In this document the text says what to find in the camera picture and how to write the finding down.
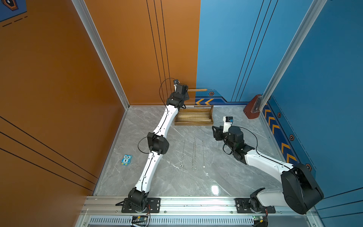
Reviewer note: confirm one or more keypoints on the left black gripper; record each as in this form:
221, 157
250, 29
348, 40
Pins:
185, 94

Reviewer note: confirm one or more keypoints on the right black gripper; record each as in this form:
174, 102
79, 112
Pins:
218, 132

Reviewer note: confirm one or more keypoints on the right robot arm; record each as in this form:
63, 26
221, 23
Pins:
300, 191

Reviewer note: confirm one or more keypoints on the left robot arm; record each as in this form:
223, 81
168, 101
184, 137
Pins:
158, 145

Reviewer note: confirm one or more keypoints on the wooden jewelry display stand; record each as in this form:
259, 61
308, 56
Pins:
199, 115

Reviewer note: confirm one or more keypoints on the red corner block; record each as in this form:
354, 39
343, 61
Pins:
252, 109

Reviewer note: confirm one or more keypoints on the small blue owl toy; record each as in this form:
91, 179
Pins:
126, 160

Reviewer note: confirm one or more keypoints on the right green circuit board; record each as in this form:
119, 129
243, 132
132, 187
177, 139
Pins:
258, 218

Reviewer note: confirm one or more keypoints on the green circuit board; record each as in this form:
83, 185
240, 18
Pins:
139, 219
258, 218

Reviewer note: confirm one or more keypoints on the left green circuit board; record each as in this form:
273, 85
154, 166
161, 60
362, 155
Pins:
139, 219

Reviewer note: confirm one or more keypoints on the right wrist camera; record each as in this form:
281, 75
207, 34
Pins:
228, 121

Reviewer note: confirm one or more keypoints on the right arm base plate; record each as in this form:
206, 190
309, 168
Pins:
250, 205

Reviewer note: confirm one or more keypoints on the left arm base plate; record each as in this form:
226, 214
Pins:
151, 205

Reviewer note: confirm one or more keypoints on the left aluminium corner post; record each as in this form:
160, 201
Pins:
97, 42

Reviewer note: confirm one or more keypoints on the aluminium corner post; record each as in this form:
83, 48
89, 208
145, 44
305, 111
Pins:
300, 35
97, 42

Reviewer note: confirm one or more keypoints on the aluminium front rail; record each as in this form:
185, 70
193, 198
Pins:
107, 205

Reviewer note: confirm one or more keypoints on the right aluminium corner post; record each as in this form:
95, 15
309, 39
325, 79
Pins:
300, 35

